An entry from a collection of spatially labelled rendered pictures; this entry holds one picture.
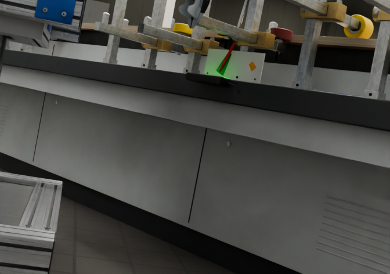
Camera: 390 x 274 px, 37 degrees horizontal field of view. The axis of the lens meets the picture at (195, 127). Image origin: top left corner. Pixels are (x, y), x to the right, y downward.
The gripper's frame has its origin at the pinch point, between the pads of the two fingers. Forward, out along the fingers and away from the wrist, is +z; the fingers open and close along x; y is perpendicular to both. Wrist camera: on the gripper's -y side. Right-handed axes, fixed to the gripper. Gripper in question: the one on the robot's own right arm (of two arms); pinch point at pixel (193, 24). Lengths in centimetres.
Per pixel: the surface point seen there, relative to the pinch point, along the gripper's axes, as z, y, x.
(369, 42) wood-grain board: -6, -46, 32
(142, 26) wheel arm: 1.3, -0.2, -24.2
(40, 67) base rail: 19, -26, -129
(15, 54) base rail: 14, -26, -156
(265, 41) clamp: -1.3, -28.3, 5.0
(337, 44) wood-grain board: -5, -46, 21
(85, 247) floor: 83, -10, -46
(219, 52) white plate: 3.7, -28.0, -14.3
